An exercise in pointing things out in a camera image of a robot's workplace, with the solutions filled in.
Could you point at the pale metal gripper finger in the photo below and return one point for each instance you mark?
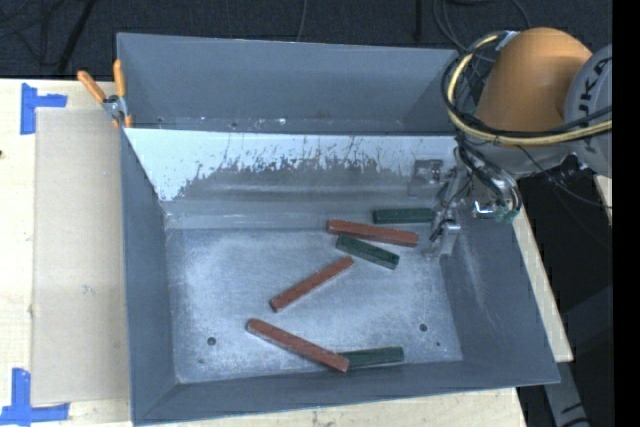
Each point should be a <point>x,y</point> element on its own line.
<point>446,241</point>
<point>436,226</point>

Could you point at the dark green flat block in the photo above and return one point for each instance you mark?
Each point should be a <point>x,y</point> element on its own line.
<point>367,251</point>
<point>402,215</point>
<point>377,356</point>

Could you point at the red-brown flat block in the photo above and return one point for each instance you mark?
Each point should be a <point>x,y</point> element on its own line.
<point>372,233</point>
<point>311,284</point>
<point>295,344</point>

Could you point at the grey metal bin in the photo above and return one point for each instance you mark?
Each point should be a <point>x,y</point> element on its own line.
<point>280,295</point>

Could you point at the pale flat board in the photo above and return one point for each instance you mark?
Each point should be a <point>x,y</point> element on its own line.
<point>75,265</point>

